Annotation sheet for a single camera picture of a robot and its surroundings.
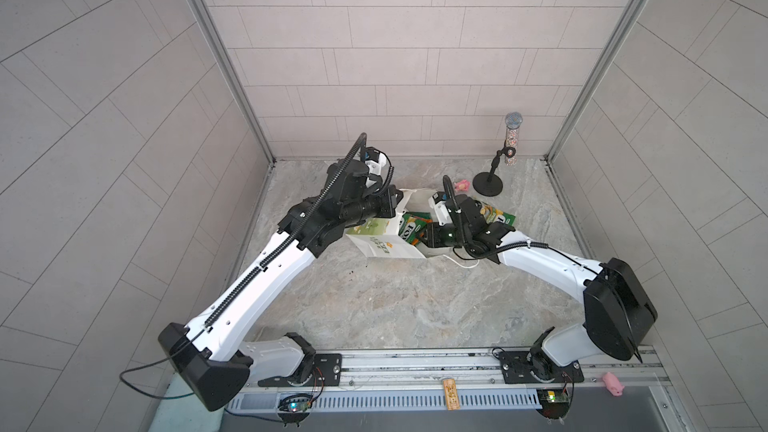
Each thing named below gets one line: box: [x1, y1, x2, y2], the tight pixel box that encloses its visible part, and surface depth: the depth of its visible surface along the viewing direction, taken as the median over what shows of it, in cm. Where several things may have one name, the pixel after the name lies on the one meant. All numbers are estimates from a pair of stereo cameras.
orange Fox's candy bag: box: [407, 216, 433, 246], surface depth 86 cm
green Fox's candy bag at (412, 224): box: [398, 212, 433, 245], surface depth 87 cm
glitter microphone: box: [504, 111, 523, 166], surface depth 89 cm
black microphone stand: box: [472, 140, 517, 197], surface depth 110 cm
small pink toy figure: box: [454, 179, 471, 192], surface depth 108 cm
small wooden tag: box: [443, 379, 461, 411], surface depth 69 cm
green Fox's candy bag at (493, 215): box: [479, 204, 516, 227], surface depth 101 cm
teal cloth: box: [148, 371, 225, 432], surface depth 65 cm
